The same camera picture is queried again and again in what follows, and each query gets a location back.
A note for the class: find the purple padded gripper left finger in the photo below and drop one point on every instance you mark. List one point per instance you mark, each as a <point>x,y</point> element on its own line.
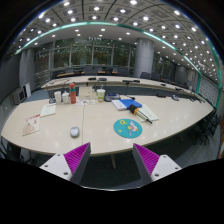
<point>71,165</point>

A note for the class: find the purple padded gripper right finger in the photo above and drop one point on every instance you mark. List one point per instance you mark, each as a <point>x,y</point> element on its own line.
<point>152,166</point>

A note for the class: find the grey computer mouse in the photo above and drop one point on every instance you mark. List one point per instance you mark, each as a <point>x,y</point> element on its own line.
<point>74,132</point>

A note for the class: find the round teal mouse pad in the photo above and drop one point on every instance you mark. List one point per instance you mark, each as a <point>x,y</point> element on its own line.
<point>127,128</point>

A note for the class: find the white papers under umbrella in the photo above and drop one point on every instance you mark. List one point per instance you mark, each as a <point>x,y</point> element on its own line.
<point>145,109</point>

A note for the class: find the red and white booklet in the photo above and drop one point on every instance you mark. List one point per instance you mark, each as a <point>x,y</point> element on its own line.
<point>31,125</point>

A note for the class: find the long beige conference table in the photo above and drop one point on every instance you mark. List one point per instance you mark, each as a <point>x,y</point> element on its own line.
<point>95,123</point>

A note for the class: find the white paper sheet stack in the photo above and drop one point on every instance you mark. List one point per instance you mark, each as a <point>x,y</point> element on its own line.
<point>48,109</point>

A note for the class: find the black office chair right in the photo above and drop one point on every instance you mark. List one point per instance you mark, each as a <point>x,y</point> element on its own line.
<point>206,127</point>

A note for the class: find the red orange water bottle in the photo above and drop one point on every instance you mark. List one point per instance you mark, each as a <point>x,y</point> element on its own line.
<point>72,90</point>

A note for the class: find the white lidded jar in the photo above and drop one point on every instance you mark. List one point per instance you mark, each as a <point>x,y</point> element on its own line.
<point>65,97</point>

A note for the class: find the white book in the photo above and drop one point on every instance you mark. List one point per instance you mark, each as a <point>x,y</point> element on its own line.
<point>119,105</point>

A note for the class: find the white cup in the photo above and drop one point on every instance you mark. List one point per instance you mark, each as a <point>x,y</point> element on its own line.
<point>57,95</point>

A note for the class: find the grey device box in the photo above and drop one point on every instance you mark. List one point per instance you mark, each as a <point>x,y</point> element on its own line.
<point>110,97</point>

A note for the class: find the paper cup with green sleeve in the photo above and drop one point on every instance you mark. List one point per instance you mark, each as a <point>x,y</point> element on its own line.
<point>100,95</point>

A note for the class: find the far curved conference table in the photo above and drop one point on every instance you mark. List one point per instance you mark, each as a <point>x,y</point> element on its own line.
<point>113,81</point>

